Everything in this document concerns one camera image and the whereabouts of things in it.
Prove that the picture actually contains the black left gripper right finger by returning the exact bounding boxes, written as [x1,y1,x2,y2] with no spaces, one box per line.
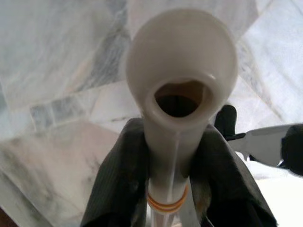
[189,124,273,227]

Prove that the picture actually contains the white-tipped wooden broom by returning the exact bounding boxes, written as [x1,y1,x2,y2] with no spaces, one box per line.
[125,8,239,227]

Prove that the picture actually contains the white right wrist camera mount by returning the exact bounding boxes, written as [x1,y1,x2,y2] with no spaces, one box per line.
[228,122,303,167]

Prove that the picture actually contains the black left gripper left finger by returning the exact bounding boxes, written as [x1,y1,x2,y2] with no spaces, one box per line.
[80,117,150,227]

